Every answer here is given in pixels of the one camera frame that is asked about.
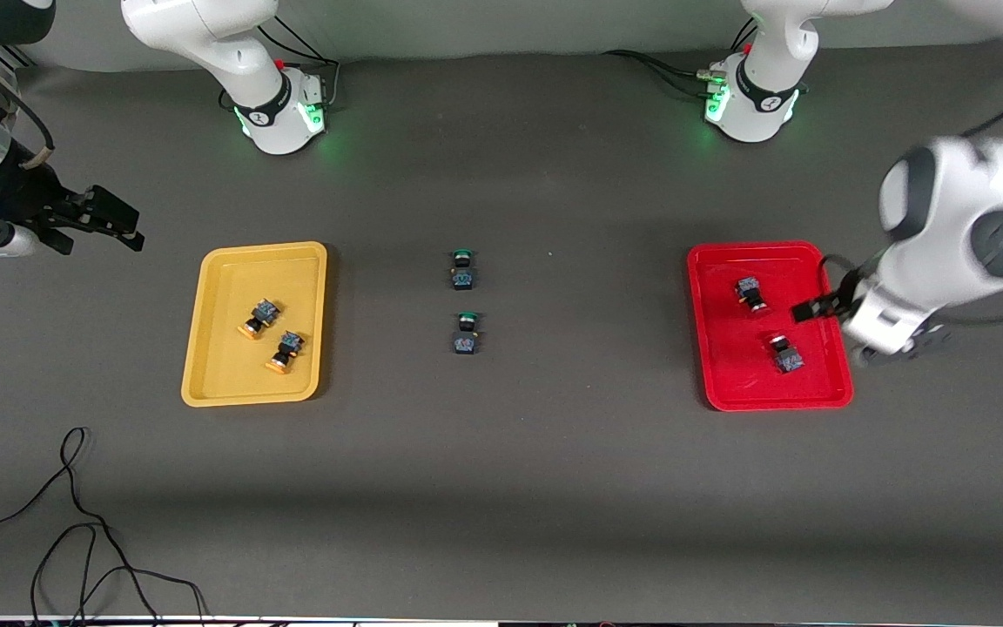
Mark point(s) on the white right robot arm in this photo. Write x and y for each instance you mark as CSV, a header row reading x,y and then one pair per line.
x,y
275,104

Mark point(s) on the green mushroom push button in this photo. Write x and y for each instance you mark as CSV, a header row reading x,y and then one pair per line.
x,y
463,277
465,340

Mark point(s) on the yellow plastic tray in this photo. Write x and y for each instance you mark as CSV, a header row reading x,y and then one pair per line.
x,y
223,374

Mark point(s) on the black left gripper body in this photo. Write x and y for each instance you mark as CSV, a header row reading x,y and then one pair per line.
x,y
844,293

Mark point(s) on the red mushroom push button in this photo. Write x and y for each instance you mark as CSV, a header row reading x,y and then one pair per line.
x,y
747,287
787,357

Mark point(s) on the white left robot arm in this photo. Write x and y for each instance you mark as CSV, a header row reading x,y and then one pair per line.
x,y
945,218

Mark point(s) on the red plastic tray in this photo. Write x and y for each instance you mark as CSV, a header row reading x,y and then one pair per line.
x,y
728,366

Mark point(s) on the yellow mushroom push button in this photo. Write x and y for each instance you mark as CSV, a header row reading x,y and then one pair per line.
x,y
265,311
290,341

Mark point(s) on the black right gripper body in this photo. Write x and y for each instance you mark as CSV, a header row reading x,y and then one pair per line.
x,y
21,197

